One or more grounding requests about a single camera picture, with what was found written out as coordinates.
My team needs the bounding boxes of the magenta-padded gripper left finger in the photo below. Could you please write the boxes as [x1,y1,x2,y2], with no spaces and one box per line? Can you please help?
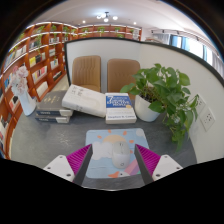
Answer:
[43,143,94,187]

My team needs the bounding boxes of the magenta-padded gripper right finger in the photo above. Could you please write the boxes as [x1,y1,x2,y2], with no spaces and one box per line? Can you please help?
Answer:
[133,143,183,185]

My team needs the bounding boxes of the pastel cartoon mouse pad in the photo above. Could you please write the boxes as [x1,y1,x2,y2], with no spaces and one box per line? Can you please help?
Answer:
[84,128,150,180]

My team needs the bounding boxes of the dark hardcover book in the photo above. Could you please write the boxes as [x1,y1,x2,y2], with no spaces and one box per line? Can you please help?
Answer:
[34,111,71,125]
[35,90,74,118]

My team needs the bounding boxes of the white plant pot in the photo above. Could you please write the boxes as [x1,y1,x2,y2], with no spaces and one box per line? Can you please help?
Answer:
[134,94,161,123]

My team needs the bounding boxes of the white ceramic pitcher vase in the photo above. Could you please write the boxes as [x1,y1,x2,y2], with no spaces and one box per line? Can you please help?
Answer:
[11,84,37,117]

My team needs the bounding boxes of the blue and white book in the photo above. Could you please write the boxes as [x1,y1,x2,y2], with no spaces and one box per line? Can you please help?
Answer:
[104,92,138,125]

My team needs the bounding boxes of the green leafy plant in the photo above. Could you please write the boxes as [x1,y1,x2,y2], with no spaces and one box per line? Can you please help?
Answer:
[119,63,200,153]

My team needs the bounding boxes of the tan upholstered chair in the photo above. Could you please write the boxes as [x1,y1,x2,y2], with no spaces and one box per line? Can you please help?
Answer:
[106,58,141,101]
[71,55,102,93]

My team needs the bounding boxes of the orange wooden bookshelf unit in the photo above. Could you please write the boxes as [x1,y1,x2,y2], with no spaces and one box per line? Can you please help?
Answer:
[0,21,143,159]

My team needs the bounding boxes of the window with white curtains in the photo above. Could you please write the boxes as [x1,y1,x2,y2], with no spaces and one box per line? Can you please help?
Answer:
[151,29,224,76]

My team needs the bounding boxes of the ceiling spot lights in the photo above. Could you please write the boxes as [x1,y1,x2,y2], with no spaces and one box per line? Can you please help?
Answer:
[95,11,119,24]

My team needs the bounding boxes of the white wall socket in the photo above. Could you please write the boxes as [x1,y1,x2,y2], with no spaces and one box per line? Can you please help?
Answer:
[199,107,216,132]
[194,96,207,116]

